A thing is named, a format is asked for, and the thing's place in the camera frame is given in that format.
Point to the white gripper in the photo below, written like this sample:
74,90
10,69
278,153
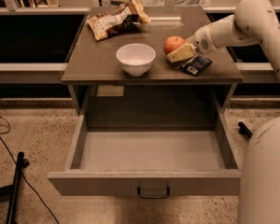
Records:
201,42

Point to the red apple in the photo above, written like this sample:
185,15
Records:
171,43

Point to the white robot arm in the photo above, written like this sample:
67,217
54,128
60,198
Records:
253,22

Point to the open grey top drawer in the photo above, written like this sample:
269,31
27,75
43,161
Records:
151,137

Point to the dark blue snack packet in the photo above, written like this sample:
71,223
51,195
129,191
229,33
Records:
195,65

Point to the white bowl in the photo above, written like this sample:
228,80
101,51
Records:
136,58

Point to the grey cabinet with countertop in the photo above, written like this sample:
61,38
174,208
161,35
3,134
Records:
94,62

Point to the crumpled brown chip bag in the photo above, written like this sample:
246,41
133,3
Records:
113,20

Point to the black stand leg right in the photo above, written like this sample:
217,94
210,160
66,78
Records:
244,130

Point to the black stand leg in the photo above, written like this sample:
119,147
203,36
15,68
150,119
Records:
244,130
10,192

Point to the black stand leg left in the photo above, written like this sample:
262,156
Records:
10,192

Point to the black drawer handle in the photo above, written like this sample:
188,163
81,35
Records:
153,194

